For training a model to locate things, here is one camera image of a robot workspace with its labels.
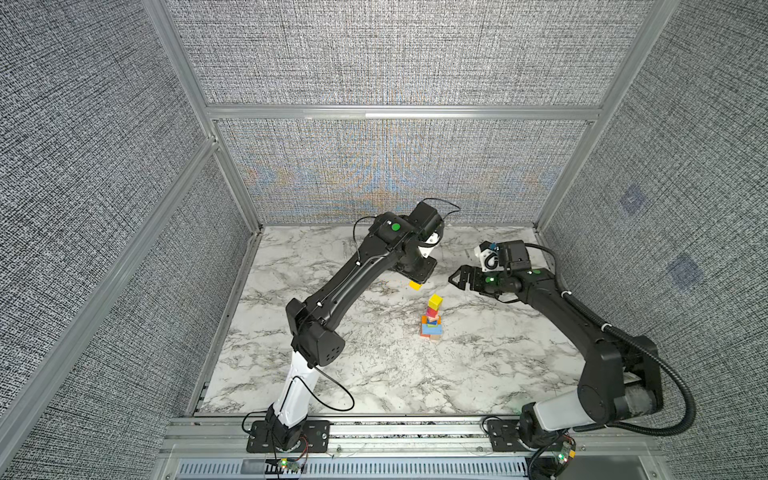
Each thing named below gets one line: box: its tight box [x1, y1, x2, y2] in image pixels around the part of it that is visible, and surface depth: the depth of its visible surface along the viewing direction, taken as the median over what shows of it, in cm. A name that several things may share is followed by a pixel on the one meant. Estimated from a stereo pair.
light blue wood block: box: [421, 324, 443, 335], surface depth 92 cm
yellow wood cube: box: [427, 293, 444, 311], surface depth 83 cm
